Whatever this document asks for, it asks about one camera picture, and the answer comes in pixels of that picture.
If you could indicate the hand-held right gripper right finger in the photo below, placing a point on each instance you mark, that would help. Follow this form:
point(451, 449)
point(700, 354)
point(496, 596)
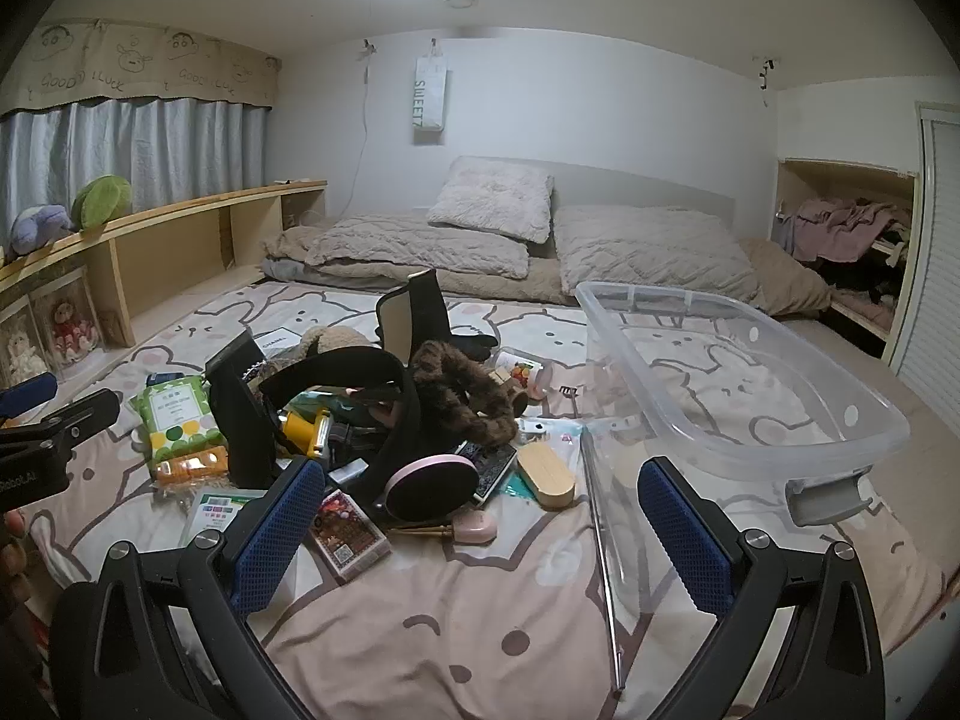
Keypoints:
point(686, 540)

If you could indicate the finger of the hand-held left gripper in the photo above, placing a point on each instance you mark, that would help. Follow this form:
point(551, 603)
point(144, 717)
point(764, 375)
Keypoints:
point(75, 420)
point(30, 392)

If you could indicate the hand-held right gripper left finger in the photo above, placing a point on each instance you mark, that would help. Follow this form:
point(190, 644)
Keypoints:
point(274, 532)

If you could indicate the playing card box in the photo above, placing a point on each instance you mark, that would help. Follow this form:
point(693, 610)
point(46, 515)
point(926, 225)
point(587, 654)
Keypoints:
point(350, 536)

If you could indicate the clear plastic storage container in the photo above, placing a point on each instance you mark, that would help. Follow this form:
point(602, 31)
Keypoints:
point(757, 405)

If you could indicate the person's left hand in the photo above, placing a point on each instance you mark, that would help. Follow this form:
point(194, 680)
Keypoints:
point(9, 547)

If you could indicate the boxed white teddy bear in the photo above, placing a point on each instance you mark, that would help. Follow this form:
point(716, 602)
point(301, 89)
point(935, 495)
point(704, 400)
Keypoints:
point(16, 352)

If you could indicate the plastic box with green label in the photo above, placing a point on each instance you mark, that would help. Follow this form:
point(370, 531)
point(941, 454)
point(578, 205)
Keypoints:
point(217, 517)

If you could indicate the boxed teddy bear red outfit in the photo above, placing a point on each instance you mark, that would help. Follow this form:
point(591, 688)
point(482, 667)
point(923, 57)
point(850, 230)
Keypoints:
point(71, 330)

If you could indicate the green dotted cotton pad packet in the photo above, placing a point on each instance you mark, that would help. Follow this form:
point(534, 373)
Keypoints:
point(176, 412)

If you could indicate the yellow toy with green lid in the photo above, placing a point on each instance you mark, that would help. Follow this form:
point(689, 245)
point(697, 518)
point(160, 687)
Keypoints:
point(304, 431)

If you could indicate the orange tube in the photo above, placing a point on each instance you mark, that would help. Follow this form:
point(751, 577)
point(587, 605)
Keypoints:
point(191, 465)

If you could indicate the gold pen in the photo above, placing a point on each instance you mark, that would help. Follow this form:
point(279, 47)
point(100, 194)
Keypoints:
point(420, 531)

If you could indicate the silver tiara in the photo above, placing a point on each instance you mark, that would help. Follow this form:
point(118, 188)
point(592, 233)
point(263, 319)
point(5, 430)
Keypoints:
point(253, 373)

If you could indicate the pink round compact mirror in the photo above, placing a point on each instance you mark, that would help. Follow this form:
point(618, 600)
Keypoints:
point(431, 491)

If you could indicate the purple plush toy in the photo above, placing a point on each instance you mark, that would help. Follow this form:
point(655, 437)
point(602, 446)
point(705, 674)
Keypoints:
point(37, 229)

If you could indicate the small black fork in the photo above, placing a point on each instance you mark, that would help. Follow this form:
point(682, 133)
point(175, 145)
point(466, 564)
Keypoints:
point(570, 394)

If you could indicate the white box with black edge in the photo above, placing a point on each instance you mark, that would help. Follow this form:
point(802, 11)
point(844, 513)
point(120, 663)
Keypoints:
point(281, 341)

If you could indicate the small pink case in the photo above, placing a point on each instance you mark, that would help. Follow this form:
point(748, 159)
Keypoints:
point(474, 526)

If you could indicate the wooden shelf unit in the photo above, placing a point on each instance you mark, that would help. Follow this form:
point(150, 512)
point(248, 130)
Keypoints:
point(165, 240)

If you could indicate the beige plush toy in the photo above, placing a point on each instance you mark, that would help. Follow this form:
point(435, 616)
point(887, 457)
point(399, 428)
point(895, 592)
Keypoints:
point(330, 339)

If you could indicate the green plush toy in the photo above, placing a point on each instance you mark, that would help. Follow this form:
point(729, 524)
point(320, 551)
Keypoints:
point(101, 202)

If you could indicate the small jar with fruit label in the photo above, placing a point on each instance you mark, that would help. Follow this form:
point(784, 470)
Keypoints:
point(525, 373)

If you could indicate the brown furry headband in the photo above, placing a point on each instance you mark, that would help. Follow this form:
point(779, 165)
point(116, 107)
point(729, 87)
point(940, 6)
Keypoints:
point(465, 397)

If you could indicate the grey curtain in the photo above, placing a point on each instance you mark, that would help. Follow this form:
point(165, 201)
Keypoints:
point(135, 154)

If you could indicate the grey pillows and blanket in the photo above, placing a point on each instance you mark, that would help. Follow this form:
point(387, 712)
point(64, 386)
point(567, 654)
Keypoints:
point(645, 255)

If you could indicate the beige cartoon print valance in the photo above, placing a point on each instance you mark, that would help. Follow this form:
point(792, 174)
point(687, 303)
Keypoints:
point(135, 64)

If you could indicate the pile of clothes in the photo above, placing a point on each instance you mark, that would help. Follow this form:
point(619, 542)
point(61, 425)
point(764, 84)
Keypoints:
point(847, 232)

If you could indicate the white louvered door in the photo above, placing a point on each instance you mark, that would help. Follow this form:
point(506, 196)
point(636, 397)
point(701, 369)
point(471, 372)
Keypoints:
point(934, 255)

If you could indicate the white fluffy pillow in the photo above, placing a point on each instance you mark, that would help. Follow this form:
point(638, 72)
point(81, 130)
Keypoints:
point(491, 199)

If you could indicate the white hanging bag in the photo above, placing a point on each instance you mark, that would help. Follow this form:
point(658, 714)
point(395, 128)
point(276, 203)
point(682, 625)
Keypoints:
point(429, 94)

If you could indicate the black wall hook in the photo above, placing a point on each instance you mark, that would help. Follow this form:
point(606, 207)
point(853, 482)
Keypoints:
point(765, 71)

